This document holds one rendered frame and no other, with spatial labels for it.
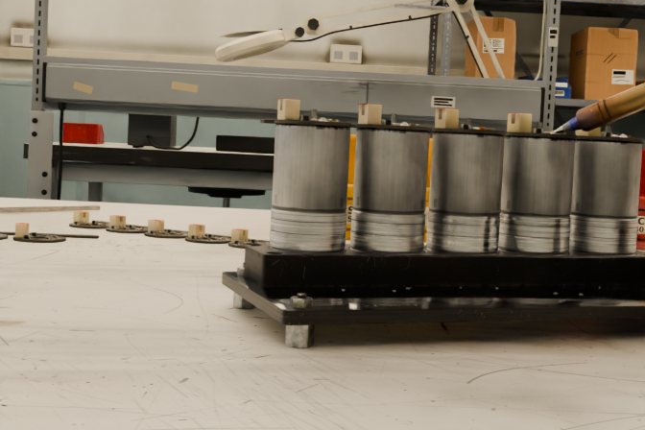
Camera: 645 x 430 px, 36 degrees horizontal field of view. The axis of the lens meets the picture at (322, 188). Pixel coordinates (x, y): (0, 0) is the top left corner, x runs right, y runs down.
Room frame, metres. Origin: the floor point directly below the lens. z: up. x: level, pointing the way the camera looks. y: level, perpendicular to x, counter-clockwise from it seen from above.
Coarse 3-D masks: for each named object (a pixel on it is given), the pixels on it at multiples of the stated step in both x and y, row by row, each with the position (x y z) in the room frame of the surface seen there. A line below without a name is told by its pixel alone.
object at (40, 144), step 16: (32, 112) 2.56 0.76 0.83; (48, 112) 2.57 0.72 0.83; (32, 128) 2.56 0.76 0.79; (48, 128) 2.57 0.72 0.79; (32, 144) 2.56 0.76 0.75; (48, 144) 2.57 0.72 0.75; (32, 160) 2.56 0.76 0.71; (48, 160) 2.57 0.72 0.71; (32, 176) 2.56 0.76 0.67; (48, 176) 2.57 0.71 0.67; (32, 192) 2.56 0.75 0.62; (48, 192) 2.57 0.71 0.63
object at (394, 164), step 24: (360, 144) 0.32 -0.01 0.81; (384, 144) 0.32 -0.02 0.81; (408, 144) 0.32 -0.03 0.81; (360, 168) 0.32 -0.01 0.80; (384, 168) 0.32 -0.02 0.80; (408, 168) 0.32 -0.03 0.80; (360, 192) 0.32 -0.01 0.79; (384, 192) 0.32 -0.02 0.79; (408, 192) 0.32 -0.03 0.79; (360, 216) 0.32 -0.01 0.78; (384, 216) 0.32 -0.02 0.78; (408, 216) 0.32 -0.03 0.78; (360, 240) 0.32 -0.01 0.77; (384, 240) 0.32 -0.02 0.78; (408, 240) 0.32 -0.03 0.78
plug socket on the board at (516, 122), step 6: (510, 114) 0.34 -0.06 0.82; (516, 114) 0.34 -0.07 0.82; (522, 114) 0.34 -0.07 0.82; (528, 114) 0.34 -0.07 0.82; (510, 120) 0.34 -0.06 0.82; (516, 120) 0.34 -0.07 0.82; (522, 120) 0.34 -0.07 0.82; (528, 120) 0.34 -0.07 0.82; (510, 126) 0.34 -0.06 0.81; (516, 126) 0.34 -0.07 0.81; (522, 126) 0.34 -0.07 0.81; (528, 126) 0.34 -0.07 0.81
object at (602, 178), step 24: (576, 144) 0.35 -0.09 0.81; (600, 144) 0.35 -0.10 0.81; (624, 144) 0.34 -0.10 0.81; (576, 168) 0.35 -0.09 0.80; (600, 168) 0.34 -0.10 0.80; (624, 168) 0.34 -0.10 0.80; (576, 192) 0.35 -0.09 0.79; (600, 192) 0.34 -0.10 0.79; (624, 192) 0.34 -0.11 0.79; (576, 216) 0.35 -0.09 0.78; (600, 216) 0.34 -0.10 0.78; (624, 216) 0.34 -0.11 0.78; (576, 240) 0.35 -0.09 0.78; (600, 240) 0.34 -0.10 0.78; (624, 240) 0.34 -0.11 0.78
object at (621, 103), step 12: (612, 96) 0.33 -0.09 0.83; (624, 96) 0.32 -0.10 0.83; (636, 96) 0.32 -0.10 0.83; (588, 108) 0.33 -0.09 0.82; (600, 108) 0.33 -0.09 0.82; (612, 108) 0.33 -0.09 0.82; (624, 108) 0.32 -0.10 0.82; (636, 108) 0.32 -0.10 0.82; (588, 120) 0.33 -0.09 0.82; (600, 120) 0.33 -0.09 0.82; (612, 120) 0.33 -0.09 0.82
